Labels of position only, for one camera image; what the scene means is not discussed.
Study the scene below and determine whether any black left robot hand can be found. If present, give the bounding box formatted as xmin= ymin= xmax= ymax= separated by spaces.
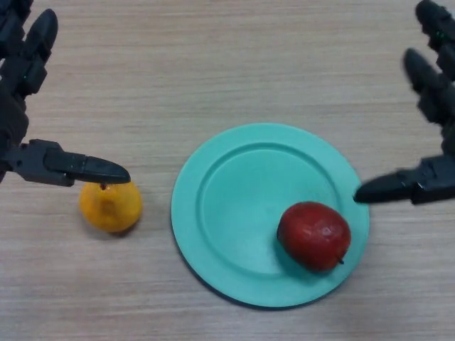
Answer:
xmin=0 ymin=0 xmax=131 ymax=188

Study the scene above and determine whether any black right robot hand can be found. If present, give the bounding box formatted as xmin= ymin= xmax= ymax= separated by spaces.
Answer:
xmin=353 ymin=0 xmax=455 ymax=205

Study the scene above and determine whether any red apple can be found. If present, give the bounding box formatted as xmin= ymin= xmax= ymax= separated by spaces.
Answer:
xmin=277 ymin=201 xmax=352 ymax=273

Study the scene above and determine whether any green round plate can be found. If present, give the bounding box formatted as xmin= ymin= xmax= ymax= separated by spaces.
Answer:
xmin=171 ymin=122 xmax=370 ymax=308

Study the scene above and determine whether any yellow orange pear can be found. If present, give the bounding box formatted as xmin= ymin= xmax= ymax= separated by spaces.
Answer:
xmin=78 ymin=179 xmax=144 ymax=234

